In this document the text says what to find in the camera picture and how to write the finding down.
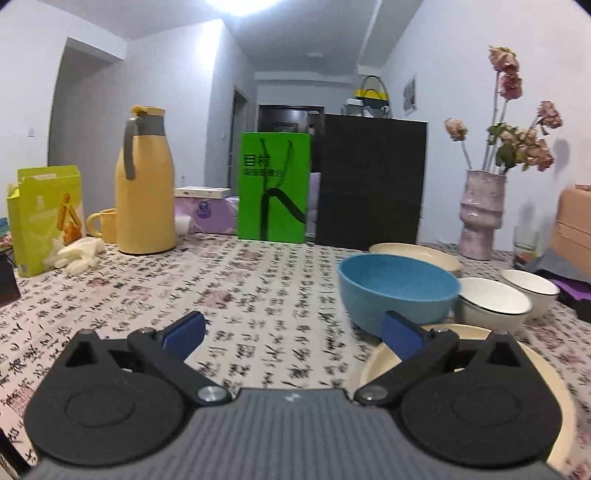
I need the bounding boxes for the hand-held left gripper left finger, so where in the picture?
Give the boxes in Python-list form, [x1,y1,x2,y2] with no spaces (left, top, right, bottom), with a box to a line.
[46,311,232,408]

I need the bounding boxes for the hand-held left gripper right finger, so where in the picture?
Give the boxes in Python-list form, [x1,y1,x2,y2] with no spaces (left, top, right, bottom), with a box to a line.
[355,311,539,408]

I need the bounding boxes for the large cream ribbed plate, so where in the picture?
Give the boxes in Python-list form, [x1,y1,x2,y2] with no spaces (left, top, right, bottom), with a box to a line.
[359,323,577,478]

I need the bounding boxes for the blue bowl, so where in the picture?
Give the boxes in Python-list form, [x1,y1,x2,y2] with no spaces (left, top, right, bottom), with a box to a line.
[337,254,461,337]

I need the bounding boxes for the cream rimmed plate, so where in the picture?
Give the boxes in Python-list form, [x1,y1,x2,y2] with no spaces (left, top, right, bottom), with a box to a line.
[368,242,462,278]

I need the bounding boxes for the white bowl black rim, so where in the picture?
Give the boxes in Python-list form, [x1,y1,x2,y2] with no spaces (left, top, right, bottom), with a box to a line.
[500,269,561,321]
[455,277,533,334]

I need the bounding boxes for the calligraphy print tablecloth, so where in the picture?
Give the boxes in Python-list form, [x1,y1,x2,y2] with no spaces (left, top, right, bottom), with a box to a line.
[0,231,591,480]

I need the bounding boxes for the purple tissue pack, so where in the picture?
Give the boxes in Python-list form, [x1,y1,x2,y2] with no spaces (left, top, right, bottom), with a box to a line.
[174,194,240,235]

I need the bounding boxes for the white rubber glove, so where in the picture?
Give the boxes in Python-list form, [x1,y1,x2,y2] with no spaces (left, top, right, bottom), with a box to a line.
[44,236,107,274]

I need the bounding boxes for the yellow mug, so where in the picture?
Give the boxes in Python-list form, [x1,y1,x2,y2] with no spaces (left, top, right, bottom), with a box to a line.
[85,209,118,244]

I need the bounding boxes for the yellow thermos jug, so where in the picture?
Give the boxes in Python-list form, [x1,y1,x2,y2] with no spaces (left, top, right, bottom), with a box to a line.
[115,105,177,254]

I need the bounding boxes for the green paper bag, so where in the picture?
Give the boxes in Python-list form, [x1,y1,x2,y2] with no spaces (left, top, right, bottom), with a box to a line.
[237,131,312,244]

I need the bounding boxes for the flat white box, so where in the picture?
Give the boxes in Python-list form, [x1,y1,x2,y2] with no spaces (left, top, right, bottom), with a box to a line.
[174,186,232,200]

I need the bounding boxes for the clear drinking glass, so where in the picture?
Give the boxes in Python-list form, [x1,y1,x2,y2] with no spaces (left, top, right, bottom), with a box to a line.
[513,225,541,271]

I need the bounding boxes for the black paper bag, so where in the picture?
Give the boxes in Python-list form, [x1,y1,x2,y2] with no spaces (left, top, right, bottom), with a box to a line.
[314,75,428,251]

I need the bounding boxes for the grey cloth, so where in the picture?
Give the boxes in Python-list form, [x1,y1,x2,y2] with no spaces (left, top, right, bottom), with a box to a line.
[524,249,591,282]

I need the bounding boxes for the yellow-green snack box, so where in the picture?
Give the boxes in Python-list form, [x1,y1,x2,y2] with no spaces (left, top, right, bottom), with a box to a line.
[7,166,86,278]

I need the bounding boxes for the grey interior door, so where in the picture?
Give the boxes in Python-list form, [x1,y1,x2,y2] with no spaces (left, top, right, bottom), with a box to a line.
[230,85,252,185]

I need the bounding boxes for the pink case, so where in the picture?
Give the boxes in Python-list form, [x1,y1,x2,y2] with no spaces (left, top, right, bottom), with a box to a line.
[549,185,591,273]

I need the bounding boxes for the grey refrigerator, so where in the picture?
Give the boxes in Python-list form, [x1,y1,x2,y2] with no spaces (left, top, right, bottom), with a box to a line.
[342,99,393,118]

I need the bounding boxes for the dark entrance door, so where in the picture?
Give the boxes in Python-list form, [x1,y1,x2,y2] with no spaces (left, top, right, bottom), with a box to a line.
[257,104,324,134]

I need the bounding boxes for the dried pink flowers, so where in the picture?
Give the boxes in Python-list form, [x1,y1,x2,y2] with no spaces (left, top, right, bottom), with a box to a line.
[444,46,564,175]

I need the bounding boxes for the bright ceiling light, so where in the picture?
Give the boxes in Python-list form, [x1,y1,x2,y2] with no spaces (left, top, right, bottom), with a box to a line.
[203,0,278,17]

